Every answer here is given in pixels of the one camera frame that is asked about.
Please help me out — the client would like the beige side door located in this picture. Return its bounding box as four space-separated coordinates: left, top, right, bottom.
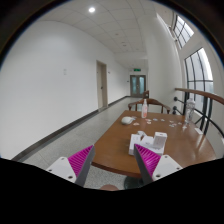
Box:
96 61 108 111

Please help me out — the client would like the wooden chair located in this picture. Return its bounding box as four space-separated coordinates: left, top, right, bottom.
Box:
128 98 171 114

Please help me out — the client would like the white charger plug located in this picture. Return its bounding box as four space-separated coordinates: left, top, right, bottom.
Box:
153 132 167 148

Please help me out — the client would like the white power strip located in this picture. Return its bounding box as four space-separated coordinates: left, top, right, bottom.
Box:
129 131 165 155

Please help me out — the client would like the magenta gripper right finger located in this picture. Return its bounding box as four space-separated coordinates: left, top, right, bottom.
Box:
134 144 182 185

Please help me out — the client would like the green exit sign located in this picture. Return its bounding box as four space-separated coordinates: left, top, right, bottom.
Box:
133 68 141 72

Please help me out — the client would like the upper skylight window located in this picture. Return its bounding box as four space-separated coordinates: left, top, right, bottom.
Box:
173 16 194 48

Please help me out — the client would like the round wooden table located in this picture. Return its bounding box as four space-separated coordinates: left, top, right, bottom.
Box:
92 110 216 178

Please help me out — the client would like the clear bottle pink liquid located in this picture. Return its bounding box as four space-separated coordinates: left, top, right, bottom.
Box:
141 99 148 118

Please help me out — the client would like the wooden handrail with black balusters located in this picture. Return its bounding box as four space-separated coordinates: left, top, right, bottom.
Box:
172 88 224 138

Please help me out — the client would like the clear plastic water bottle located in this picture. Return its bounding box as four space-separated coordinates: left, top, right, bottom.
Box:
185 98 195 124

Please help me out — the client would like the arched window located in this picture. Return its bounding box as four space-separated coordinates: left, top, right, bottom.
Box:
184 47 215 114

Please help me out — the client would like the double glass door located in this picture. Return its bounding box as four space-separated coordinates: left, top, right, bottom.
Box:
130 75 146 97

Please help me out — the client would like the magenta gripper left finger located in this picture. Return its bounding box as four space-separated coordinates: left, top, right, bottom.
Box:
47 145 95 187

